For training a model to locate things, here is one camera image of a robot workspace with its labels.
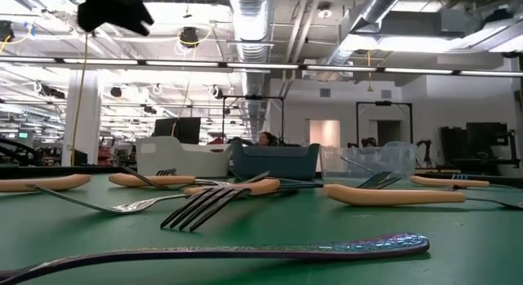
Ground yellow cable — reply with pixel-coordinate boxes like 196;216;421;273
69;31;89;167

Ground black gantry frame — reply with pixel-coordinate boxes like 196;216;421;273
355;100;414;148

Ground blue plastic bin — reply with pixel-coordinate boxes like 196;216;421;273
230;141;321;181

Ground long ceiling light rail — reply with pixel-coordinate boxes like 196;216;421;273
0;56;523;78

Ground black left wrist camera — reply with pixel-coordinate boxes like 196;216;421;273
77;14;101;33

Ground silver ventilation duct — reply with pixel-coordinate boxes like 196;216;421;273
314;0;409;84
226;0;275;147

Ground clear plastic bin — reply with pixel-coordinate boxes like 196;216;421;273
320;140;418;180

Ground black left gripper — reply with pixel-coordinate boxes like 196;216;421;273
75;0;155;37

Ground white plastic bin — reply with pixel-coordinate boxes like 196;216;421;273
136;136;233;179

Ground white square pillar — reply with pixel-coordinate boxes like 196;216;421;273
60;70;102;167

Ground green table mat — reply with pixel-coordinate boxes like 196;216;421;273
0;172;523;285

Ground grey rectangular air duct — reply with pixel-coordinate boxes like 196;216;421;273
351;7;523;53

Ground black workstation equipment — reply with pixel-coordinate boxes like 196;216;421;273
438;120;523;176

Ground wooden-handled silver fork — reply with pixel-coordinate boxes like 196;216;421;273
24;177;282;216
107;172;230;188
0;173;92;194
322;183;523;211
409;175;491;189

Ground black monitor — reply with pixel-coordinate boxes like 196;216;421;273
151;116;203;146

